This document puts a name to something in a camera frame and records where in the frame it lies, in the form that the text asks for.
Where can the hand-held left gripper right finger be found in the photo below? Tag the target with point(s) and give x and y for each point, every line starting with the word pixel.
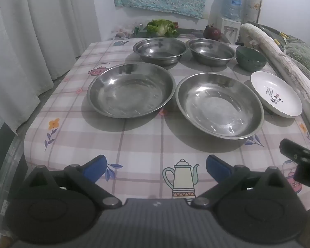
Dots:
pixel 217 168

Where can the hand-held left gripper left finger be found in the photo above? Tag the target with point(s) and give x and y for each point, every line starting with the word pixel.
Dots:
pixel 94 169

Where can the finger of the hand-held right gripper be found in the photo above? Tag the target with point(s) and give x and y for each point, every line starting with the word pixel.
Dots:
pixel 294 151
pixel 308 174

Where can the large steel plate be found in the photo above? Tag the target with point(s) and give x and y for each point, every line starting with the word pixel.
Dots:
pixel 129 93
pixel 217 108

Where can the white ceramic plate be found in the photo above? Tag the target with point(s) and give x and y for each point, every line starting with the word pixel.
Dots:
pixel 281 90

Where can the green ceramic bowl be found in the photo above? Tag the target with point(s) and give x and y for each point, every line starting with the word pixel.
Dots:
pixel 250 62

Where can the steel bowl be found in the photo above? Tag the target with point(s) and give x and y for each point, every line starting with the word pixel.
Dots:
pixel 157 49
pixel 209 51

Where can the green patterned cushion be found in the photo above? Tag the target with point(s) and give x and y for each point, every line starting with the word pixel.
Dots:
pixel 303 54

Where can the dark green blanket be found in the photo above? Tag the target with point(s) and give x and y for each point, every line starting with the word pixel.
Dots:
pixel 270 29

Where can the dark low table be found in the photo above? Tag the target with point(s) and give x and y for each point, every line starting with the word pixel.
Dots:
pixel 191 32

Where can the white water dispenser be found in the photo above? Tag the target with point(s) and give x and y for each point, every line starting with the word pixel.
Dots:
pixel 228 29

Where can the white plastic bags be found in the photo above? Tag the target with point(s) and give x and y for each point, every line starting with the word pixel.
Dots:
pixel 122 31

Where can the white curtain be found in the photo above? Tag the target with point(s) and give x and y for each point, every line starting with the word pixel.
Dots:
pixel 28 44

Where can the patterned paper roll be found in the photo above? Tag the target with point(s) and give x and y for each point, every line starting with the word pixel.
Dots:
pixel 252 7

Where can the napa cabbage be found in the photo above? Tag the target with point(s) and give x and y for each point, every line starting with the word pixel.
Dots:
pixel 161 27

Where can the blue water bottle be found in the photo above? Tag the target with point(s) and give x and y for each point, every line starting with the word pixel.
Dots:
pixel 231 1

